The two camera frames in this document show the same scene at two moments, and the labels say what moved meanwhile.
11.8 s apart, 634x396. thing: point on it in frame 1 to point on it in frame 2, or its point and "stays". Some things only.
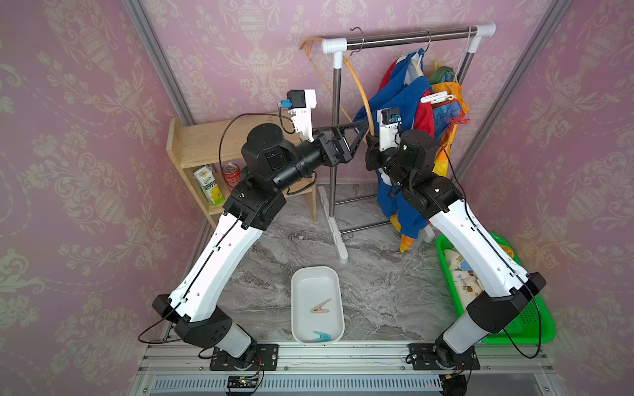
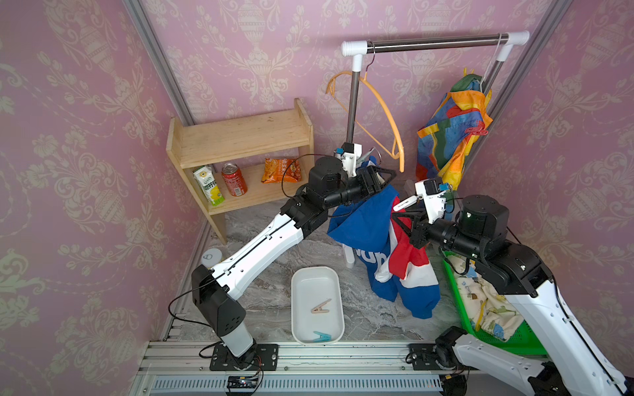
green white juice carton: (205, 176) stays
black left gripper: (340, 154) to (373, 186)
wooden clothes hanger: (305, 47) to (399, 150)
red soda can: (232, 174) stays
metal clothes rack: (336, 46) to (358, 48)
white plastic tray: (317, 306) stays
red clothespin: (457, 120) to (479, 130)
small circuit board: (243, 382) stays
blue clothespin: (323, 337) stays
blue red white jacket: (404, 106) to (390, 261)
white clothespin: (437, 97) to (405, 203)
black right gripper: (376, 162) to (422, 229)
